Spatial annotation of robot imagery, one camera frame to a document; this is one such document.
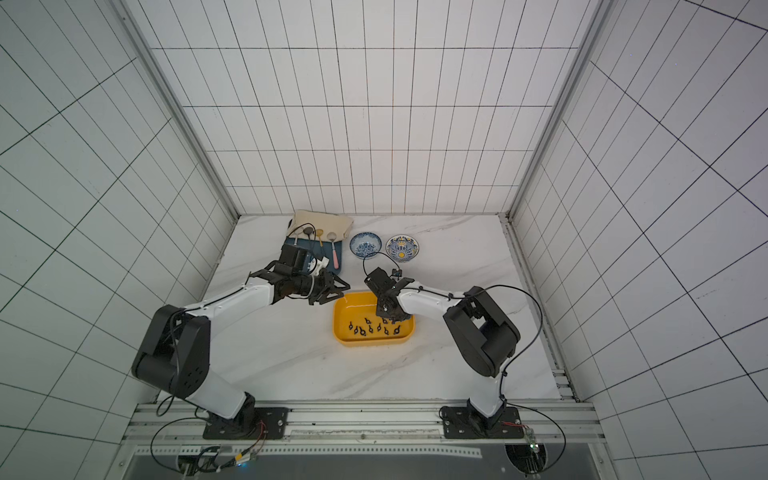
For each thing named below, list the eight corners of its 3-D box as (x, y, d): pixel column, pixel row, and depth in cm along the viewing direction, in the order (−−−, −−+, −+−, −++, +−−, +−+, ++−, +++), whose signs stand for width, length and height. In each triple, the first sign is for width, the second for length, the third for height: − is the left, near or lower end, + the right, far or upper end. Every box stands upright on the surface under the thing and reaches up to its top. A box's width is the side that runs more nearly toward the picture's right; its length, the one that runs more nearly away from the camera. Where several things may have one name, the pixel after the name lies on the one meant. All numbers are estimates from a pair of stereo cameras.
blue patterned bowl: (350, 259, 107) (349, 252, 104) (352, 239, 113) (351, 232, 110) (381, 259, 107) (381, 252, 104) (381, 239, 113) (381, 232, 110)
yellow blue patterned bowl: (381, 253, 108) (381, 247, 105) (395, 236, 114) (395, 229, 111) (408, 267, 105) (409, 260, 102) (421, 248, 110) (422, 241, 107)
